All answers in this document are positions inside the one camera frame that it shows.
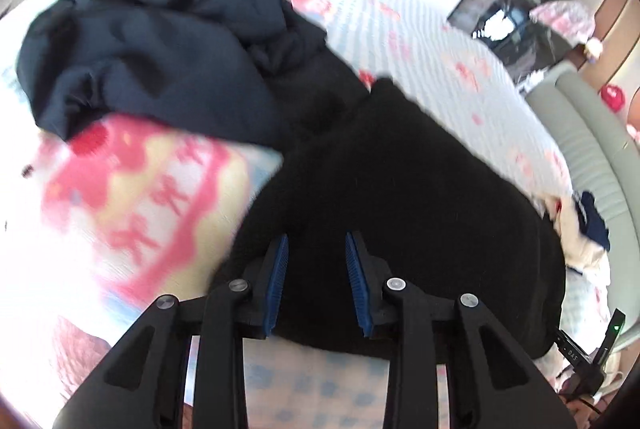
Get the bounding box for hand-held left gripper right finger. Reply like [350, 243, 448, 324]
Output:
[345, 230, 579, 429]

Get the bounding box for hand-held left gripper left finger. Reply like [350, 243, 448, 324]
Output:
[52, 233, 292, 429]

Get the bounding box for black fleece jacket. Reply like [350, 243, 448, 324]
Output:
[210, 42, 568, 367]

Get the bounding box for navy shorts white stripes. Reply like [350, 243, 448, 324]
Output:
[575, 192, 612, 252]

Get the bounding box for cream folded garment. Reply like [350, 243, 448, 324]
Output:
[542, 194, 608, 280]

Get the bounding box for grey padded headboard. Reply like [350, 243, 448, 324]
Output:
[525, 59, 640, 355]

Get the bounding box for red plush toy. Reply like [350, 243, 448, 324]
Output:
[600, 84, 628, 112]

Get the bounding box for dark navy garment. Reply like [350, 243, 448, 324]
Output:
[15, 0, 326, 150]

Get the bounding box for blue checked printed blanket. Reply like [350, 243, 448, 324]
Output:
[0, 0, 616, 429]

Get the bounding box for white duck plush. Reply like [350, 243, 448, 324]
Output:
[582, 36, 606, 62]

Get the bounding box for pink and white dress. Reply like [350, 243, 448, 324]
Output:
[529, 0, 597, 44]

